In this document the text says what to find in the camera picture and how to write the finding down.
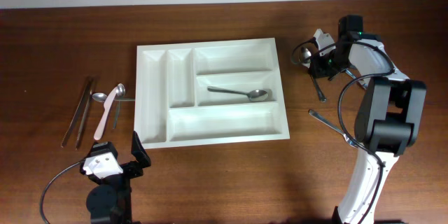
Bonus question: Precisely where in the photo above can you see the large steel spoon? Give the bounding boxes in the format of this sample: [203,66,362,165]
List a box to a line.
[207,86,269,102]
[300,46,326,102]

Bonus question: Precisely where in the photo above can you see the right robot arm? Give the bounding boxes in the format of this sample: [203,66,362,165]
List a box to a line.
[305,15,426,223]

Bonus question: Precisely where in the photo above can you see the left black cable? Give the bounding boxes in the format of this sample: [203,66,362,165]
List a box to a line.
[38,160,87,224]

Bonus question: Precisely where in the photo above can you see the white plastic cutlery tray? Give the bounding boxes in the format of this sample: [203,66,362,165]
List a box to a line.
[134,38,290,149]

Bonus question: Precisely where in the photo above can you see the small steel teaspoon upright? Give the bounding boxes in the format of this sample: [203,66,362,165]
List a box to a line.
[113,83,126,129]

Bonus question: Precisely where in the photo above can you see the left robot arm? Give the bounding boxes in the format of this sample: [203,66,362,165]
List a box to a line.
[80,132,151,224]

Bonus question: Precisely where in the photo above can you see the right black cable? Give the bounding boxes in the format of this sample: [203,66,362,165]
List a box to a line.
[290,36,396,224]

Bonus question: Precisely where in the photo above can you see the small steel teaspoon lying sideways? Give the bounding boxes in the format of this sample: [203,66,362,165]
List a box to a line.
[92,92,135,103]

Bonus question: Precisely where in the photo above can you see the steel serrated tongs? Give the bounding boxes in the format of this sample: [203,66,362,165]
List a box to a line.
[60,76,94,150]

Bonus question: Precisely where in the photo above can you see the steel fork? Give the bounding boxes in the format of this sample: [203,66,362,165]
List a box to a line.
[345,70,368,90]
[308,109,357,148]

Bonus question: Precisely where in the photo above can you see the black cable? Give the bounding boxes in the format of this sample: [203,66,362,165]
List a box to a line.
[38,160,87,224]
[290,36,396,224]

